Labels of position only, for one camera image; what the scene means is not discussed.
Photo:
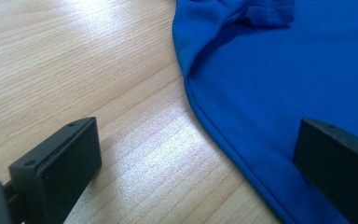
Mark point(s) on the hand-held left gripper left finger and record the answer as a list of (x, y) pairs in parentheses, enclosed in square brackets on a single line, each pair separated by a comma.
[(59, 168)]

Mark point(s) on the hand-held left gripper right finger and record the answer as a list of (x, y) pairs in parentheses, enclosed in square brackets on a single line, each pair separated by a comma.
[(338, 165)]

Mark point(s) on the blue shirt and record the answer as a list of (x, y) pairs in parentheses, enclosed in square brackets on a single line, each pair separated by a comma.
[(261, 77)]

